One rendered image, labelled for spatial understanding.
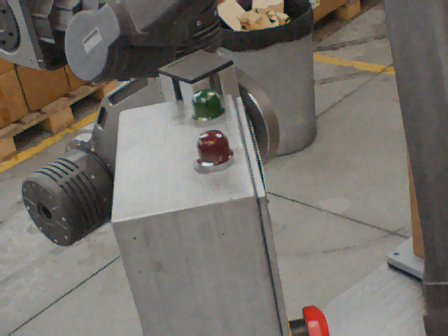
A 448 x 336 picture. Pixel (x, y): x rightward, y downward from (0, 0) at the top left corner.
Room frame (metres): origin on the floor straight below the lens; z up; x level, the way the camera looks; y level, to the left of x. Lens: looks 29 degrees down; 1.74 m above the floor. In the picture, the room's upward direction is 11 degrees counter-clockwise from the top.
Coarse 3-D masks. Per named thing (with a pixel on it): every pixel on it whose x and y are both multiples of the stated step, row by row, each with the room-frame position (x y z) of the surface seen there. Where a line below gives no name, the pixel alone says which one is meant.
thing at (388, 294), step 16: (384, 272) 1.13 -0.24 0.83; (400, 272) 1.12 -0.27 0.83; (352, 288) 1.11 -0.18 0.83; (368, 288) 1.10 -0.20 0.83; (384, 288) 1.09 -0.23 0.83; (400, 288) 1.08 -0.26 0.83; (416, 288) 1.07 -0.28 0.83; (336, 304) 1.07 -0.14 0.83; (352, 304) 1.06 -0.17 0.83; (368, 304) 1.06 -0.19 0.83; (384, 304) 1.05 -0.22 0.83; (400, 304) 1.04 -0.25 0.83; (416, 304) 1.03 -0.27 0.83; (336, 320) 1.03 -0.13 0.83; (352, 320) 1.02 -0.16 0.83; (368, 320) 1.02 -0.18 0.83; (384, 320) 1.01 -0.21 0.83; (400, 320) 1.00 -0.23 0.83; (416, 320) 1.00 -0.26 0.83
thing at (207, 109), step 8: (200, 96) 0.54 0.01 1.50; (208, 96) 0.54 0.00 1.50; (216, 96) 0.54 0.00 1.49; (192, 104) 0.54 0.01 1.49; (200, 104) 0.54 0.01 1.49; (208, 104) 0.54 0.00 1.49; (216, 104) 0.54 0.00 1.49; (200, 112) 0.54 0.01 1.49; (208, 112) 0.54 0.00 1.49; (216, 112) 0.54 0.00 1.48; (224, 112) 0.54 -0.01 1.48; (192, 120) 0.54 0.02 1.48; (200, 120) 0.54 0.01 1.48; (208, 120) 0.53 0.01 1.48; (216, 120) 0.53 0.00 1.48
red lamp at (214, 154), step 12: (204, 132) 0.48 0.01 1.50; (216, 132) 0.48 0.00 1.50; (204, 144) 0.47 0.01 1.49; (216, 144) 0.47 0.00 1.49; (228, 144) 0.47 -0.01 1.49; (204, 156) 0.47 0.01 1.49; (216, 156) 0.47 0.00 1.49; (228, 156) 0.47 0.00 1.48; (204, 168) 0.47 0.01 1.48; (216, 168) 0.46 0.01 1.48
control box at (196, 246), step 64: (128, 128) 0.56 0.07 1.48; (192, 128) 0.54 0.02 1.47; (128, 192) 0.46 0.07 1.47; (192, 192) 0.44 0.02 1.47; (256, 192) 0.44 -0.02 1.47; (128, 256) 0.43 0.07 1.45; (192, 256) 0.43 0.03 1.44; (256, 256) 0.43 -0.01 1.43; (192, 320) 0.43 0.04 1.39; (256, 320) 0.43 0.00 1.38
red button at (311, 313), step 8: (304, 312) 0.46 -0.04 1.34; (312, 312) 0.46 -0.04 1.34; (320, 312) 0.46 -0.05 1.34; (296, 320) 0.46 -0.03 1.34; (304, 320) 0.46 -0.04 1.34; (312, 320) 0.45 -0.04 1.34; (320, 320) 0.45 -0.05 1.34; (296, 328) 0.46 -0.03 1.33; (304, 328) 0.46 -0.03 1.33; (312, 328) 0.45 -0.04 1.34; (320, 328) 0.45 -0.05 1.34; (328, 328) 0.45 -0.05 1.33
